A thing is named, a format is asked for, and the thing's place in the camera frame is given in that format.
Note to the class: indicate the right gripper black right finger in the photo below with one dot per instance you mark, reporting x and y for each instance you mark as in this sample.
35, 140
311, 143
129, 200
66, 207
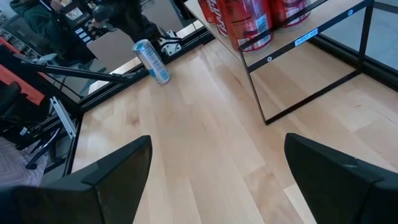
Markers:
335, 193

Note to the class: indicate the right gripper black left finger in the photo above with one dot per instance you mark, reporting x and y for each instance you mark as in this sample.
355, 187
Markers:
109, 193

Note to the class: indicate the dark red soda can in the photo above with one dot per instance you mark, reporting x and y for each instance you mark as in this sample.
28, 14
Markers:
245, 21

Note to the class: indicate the red Coca-Cola can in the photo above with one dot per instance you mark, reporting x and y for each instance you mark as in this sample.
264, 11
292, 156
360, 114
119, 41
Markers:
217, 18

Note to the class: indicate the white shelf label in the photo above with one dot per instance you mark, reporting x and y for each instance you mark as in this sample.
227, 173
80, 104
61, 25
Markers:
306, 37

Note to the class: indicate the silver aluminium extrusion bar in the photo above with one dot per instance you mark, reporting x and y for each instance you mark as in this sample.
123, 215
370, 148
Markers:
63, 116

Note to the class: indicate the black slanted pole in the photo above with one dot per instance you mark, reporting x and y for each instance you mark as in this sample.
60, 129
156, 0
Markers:
77, 73

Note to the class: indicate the blue silver Red Bull can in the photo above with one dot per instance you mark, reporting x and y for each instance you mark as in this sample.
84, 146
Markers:
152, 62

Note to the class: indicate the orange panel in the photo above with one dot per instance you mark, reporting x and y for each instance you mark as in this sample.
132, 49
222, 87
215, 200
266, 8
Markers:
18, 84

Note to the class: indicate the person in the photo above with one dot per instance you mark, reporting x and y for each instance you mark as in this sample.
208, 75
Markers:
34, 18

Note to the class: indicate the wooden shelf with black frame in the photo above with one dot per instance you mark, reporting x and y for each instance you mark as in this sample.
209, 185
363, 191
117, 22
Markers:
286, 35

